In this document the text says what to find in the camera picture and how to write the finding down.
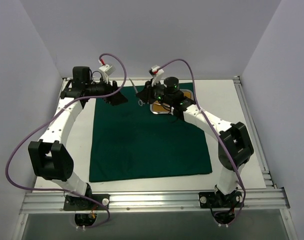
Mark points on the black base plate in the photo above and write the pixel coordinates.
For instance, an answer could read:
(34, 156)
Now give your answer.
(217, 200)
(75, 203)

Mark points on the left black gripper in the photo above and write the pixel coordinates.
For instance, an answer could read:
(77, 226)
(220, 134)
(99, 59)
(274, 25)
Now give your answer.
(111, 91)

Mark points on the right aluminium rail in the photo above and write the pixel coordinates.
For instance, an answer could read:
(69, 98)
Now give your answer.
(258, 150)

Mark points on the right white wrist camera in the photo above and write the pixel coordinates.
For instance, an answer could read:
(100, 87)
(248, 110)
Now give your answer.
(157, 73)

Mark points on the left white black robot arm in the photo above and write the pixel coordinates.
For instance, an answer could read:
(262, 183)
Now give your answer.
(49, 157)

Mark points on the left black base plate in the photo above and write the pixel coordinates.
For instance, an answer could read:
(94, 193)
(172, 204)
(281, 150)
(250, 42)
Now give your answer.
(75, 203)

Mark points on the silver surgical scissors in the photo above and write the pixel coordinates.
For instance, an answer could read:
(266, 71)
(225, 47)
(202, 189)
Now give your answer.
(140, 102)

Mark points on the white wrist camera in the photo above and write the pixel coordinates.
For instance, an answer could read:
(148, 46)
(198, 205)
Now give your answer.
(157, 73)
(105, 70)

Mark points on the front aluminium rail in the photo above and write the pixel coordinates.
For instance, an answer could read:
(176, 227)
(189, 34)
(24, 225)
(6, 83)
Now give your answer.
(158, 201)

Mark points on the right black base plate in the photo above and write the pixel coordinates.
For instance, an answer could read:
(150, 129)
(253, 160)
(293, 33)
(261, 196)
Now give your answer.
(217, 200)

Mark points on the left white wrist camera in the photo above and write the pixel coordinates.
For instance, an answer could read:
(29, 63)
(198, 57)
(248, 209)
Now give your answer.
(105, 70)

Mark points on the green surgical cloth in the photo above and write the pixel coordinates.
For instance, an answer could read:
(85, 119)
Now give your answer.
(130, 142)

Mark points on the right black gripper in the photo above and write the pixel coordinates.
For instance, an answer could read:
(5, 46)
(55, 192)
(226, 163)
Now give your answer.
(147, 92)

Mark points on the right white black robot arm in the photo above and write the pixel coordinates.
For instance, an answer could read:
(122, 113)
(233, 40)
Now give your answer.
(234, 144)

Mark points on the metal tray yellow liner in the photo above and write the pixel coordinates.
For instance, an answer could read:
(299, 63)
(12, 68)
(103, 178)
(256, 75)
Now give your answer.
(156, 108)

